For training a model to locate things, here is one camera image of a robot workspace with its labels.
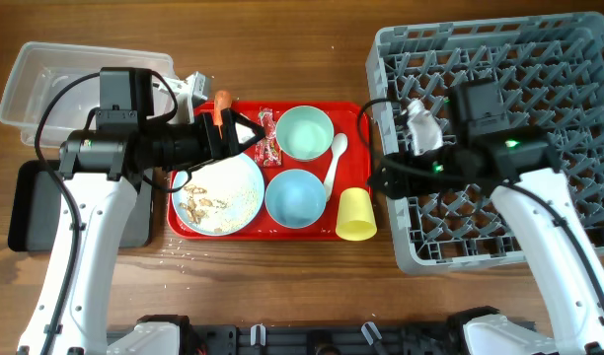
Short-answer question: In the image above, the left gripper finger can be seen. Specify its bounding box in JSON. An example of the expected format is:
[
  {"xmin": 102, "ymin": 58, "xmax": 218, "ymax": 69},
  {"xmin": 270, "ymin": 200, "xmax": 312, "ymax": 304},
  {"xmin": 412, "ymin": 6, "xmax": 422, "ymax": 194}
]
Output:
[
  {"xmin": 231, "ymin": 110, "xmax": 265, "ymax": 141},
  {"xmin": 237, "ymin": 133, "xmax": 264, "ymax": 155}
]

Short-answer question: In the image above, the orange carrot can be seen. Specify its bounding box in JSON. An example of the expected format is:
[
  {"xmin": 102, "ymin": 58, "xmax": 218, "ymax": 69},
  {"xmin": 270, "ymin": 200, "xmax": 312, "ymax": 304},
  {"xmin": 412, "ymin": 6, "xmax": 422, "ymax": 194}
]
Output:
[{"xmin": 213, "ymin": 90, "xmax": 233, "ymax": 137}]

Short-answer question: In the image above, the green bowl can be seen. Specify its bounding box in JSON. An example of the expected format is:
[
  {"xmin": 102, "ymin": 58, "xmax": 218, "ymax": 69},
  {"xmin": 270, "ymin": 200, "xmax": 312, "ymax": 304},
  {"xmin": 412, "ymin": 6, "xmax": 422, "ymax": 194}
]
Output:
[{"xmin": 275, "ymin": 106, "xmax": 335, "ymax": 162}]

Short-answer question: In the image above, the white plate with scraps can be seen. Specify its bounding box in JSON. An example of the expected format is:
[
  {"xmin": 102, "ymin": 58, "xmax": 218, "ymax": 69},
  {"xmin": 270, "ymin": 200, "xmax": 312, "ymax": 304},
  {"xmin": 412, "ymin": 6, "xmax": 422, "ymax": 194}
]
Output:
[{"xmin": 171, "ymin": 154, "xmax": 264, "ymax": 237}]

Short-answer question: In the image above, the yellow plastic cup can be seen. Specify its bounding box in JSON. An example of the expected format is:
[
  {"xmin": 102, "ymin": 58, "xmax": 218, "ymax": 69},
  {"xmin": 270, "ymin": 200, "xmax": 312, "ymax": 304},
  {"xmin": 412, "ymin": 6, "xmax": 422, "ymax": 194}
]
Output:
[{"xmin": 336, "ymin": 187, "xmax": 377, "ymax": 242}]

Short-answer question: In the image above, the white plastic spoon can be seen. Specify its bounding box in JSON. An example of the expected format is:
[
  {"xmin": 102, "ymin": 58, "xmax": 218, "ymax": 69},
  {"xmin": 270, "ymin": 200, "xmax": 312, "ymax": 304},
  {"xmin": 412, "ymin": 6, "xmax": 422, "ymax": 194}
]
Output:
[{"xmin": 323, "ymin": 133, "xmax": 348, "ymax": 201}]

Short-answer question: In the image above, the blue bowl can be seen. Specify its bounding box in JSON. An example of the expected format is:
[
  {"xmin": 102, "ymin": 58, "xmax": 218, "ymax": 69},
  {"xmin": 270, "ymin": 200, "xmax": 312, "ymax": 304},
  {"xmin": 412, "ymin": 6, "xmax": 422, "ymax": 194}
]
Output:
[{"xmin": 264, "ymin": 169, "xmax": 327, "ymax": 229}]

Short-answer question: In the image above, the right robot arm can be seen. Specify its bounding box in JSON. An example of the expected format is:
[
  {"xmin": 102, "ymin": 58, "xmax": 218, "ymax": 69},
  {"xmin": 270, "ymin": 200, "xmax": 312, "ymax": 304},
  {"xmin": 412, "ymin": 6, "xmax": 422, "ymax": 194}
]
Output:
[{"xmin": 368, "ymin": 79, "xmax": 604, "ymax": 354}]

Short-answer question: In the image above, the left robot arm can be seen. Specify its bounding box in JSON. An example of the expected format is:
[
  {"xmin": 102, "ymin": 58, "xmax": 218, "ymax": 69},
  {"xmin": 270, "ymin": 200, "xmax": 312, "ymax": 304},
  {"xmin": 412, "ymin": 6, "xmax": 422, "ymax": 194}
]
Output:
[{"xmin": 17, "ymin": 67, "xmax": 265, "ymax": 354}]

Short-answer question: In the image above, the grey dishwasher rack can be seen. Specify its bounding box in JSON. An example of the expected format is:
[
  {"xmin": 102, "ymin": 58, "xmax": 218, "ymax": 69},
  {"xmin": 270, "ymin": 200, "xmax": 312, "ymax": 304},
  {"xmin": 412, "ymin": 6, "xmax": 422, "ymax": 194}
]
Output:
[{"xmin": 365, "ymin": 12, "xmax": 604, "ymax": 274}]

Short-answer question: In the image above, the crumpled white tissue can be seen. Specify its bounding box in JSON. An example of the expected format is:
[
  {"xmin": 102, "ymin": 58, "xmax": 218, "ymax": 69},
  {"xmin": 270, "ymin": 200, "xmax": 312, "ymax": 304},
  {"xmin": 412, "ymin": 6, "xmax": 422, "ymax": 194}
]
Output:
[{"xmin": 235, "ymin": 122, "xmax": 255, "ymax": 145}]

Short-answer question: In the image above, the red candy wrapper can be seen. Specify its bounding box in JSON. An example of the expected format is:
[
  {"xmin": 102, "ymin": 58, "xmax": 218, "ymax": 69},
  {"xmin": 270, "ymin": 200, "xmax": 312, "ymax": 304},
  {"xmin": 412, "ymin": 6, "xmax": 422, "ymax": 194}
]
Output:
[{"xmin": 254, "ymin": 107, "xmax": 282, "ymax": 168}]

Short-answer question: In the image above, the red serving tray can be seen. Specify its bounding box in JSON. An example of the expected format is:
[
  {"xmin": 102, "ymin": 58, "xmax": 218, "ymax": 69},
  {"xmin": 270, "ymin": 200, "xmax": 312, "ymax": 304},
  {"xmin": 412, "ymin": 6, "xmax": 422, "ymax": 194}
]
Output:
[{"xmin": 167, "ymin": 101, "xmax": 372, "ymax": 241}]

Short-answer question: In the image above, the black plastic tray bin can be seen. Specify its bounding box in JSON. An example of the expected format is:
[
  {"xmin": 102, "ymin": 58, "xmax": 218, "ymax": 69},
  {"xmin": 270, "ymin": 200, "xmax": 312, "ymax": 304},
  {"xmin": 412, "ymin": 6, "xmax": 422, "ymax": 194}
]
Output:
[{"xmin": 8, "ymin": 160, "xmax": 153, "ymax": 252}]

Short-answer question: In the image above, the clear plastic bin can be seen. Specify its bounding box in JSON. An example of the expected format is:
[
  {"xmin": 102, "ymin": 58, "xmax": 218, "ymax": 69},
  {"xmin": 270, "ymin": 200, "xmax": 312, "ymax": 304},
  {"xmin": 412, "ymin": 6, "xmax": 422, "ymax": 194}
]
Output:
[{"xmin": 0, "ymin": 41, "xmax": 176, "ymax": 147}]

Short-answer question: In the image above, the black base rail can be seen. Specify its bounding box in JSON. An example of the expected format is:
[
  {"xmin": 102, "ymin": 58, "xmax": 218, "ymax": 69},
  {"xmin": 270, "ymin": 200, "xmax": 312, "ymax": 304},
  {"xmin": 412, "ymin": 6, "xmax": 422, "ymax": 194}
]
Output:
[{"xmin": 104, "ymin": 322, "xmax": 535, "ymax": 355}]

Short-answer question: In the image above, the left black cable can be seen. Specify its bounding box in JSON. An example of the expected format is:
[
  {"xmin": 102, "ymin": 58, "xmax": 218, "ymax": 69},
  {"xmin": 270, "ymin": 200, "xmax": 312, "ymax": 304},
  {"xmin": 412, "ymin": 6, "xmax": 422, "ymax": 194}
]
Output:
[{"xmin": 33, "ymin": 68, "xmax": 185, "ymax": 355}]

